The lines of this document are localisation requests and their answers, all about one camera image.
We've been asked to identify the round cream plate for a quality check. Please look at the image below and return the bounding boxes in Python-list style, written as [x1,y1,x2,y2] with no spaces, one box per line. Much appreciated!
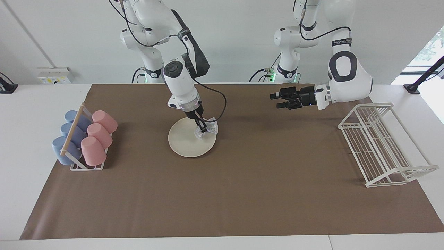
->
[168,116,217,158]

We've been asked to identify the white wall power outlet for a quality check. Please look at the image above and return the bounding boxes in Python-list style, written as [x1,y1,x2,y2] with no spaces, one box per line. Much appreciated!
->
[37,67,74,85]

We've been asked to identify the brown paper table mat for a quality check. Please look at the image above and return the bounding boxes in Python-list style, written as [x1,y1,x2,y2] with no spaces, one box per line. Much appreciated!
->
[20,83,444,240]

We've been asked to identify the white wire dish rack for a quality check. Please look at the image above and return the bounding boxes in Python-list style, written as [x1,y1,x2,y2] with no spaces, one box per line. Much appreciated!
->
[338,102,440,188]

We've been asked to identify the blue plastic cup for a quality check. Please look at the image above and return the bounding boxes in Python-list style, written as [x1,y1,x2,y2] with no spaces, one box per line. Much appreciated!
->
[60,122,87,148]
[65,110,93,132]
[52,136,83,165]

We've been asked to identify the white cup rack wooden rod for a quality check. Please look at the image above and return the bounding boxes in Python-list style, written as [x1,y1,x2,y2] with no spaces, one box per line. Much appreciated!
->
[60,102,112,171]

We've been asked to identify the pink plastic cup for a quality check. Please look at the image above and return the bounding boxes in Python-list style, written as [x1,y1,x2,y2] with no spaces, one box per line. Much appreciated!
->
[87,123,113,149]
[92,110,118,134]
[81,136,107,166]

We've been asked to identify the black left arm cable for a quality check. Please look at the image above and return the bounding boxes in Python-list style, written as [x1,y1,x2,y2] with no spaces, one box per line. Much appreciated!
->
[293,0,351,41]

